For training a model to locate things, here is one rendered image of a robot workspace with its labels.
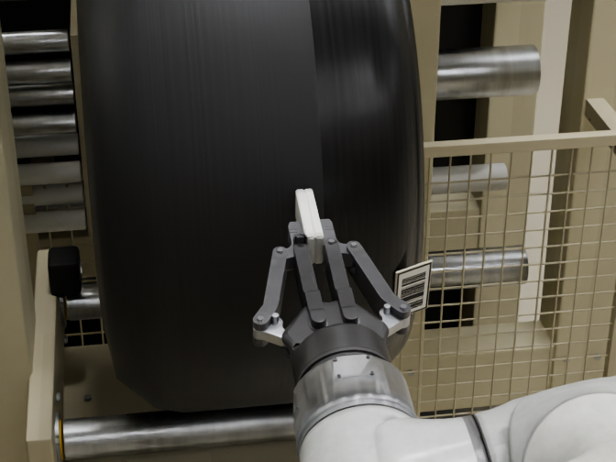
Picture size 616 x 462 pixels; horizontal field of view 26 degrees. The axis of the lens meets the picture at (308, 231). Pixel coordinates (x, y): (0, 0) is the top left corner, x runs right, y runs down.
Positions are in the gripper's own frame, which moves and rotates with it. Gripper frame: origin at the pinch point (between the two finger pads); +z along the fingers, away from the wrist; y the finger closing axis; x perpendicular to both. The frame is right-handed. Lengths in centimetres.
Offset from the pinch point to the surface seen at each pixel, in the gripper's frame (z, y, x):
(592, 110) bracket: 73, -55, 39
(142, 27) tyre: 14.0, 13.1, -12.5
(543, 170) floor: 223, -107, 161
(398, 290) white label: 2.7, -9.1, 10.6
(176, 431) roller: 11.6, 12.2, 36.3
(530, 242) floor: 182, -91, 155
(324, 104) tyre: 8.0, -2.4, -7.3
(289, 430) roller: 11.1, -0.2, 37.3
